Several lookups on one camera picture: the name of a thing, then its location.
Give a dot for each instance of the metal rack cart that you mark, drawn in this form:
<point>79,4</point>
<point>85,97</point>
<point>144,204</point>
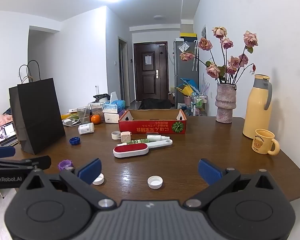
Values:
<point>198,105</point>

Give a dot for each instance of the white pill bottle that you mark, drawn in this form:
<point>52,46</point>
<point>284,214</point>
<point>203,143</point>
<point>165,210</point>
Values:
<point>86,128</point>

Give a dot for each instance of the yellow bear mug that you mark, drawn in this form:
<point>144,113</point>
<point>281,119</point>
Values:
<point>262,142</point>

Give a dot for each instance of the black white appliance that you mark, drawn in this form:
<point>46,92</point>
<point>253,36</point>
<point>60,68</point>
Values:
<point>102,97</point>

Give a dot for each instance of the white charger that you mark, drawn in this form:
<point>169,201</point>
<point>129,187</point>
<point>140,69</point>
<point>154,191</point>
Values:
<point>70,122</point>

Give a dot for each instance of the red white lint brush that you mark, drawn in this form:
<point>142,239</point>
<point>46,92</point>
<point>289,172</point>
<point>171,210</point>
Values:
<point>131,150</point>

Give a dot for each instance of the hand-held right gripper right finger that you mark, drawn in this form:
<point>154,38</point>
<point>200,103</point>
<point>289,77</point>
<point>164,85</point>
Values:
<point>209,171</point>

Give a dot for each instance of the paper notice on door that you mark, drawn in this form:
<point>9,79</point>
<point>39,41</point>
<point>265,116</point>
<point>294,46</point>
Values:
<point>148,59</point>

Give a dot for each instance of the pink blanket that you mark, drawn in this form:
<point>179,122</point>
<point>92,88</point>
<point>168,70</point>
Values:
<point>0,120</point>

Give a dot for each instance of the wooden cube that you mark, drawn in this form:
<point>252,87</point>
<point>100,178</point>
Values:
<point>125,137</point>

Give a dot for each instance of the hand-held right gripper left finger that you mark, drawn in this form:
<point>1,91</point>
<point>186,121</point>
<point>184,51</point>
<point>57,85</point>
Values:
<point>91,170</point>

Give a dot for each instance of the small cardboard box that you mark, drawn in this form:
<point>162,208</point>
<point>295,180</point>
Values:
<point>171,97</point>

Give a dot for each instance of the blue bottle cap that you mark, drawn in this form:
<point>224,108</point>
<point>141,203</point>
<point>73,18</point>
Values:
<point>74,141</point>

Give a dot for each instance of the pink bucket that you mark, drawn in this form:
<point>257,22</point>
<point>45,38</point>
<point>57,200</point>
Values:
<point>187,100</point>

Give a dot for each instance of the ceiling lamp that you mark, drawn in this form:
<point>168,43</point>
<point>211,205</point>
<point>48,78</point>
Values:
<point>159,17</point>

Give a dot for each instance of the orange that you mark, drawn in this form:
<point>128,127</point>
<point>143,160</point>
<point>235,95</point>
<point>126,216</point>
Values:
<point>95,119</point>

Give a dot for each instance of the white bottle cap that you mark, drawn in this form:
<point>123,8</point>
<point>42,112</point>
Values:
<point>99,179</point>
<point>155,182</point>

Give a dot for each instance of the black folding chair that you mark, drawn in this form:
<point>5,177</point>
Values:
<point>153,103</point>

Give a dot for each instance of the red cardboard box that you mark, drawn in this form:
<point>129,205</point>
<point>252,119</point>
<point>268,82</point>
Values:
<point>150,128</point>

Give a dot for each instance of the white tape roll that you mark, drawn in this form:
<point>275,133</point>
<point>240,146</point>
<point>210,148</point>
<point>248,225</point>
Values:
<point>115,135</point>

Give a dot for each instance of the white pole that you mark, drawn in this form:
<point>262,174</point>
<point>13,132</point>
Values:
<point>96,91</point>

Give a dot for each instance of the clear plastic food container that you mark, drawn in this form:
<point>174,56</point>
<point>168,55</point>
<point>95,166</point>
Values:
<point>97,110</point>

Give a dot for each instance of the blue and yellow hangers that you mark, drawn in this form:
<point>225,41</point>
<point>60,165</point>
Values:
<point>187,87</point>

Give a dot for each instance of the black paper bag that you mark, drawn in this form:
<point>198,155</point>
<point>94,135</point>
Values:
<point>37,115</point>

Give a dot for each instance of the white purple tissue pack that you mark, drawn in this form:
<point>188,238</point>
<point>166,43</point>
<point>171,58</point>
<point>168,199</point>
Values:
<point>111,118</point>

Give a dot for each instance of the purple bottle cap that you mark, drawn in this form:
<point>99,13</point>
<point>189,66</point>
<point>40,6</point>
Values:
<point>65,164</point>

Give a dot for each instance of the lavender plastic hangers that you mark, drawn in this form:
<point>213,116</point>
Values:
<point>205,83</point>

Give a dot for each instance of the open laptop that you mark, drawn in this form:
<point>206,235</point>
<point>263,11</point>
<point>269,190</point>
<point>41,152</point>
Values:
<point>5,132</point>

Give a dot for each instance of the wall panel box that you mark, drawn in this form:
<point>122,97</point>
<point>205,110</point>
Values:
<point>203,31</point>

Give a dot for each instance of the grey fridge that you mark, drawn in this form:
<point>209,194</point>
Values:
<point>185,65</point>

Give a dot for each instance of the clear glass cup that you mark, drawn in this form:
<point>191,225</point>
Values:
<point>83,116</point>

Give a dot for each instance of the white folded umbrella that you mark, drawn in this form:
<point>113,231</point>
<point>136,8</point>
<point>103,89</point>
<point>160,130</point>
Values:
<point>195,55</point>

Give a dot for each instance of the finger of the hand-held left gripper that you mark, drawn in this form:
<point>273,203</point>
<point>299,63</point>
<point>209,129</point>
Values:
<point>2,151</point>
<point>20,164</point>

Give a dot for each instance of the yellow box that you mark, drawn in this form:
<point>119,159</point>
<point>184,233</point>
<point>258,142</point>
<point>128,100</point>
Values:
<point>188,36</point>

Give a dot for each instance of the bunch of dried pink roses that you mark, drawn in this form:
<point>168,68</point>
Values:
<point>212,70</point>

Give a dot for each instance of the dark brown door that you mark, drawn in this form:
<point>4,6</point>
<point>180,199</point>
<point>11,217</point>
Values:
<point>150,85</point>

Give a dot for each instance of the side room door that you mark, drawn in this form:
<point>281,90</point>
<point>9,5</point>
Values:
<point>122,70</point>

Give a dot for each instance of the blue tissue pack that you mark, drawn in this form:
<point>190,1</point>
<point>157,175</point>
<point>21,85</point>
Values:
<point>113,106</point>

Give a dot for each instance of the clear plastic bag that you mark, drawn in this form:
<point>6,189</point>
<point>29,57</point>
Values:
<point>183,47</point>

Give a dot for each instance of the white power strip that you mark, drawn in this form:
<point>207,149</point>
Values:
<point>72,110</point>

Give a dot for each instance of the green tube bottle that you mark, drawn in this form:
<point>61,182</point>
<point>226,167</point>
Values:
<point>135,142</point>

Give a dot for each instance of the yellow green packet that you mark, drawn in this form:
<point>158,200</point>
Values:
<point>66,116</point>

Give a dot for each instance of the yellow thermos jug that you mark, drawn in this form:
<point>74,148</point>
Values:
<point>256,107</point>

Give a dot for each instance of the pink ceramic vase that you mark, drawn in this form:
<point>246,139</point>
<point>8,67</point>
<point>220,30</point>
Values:
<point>225,102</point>

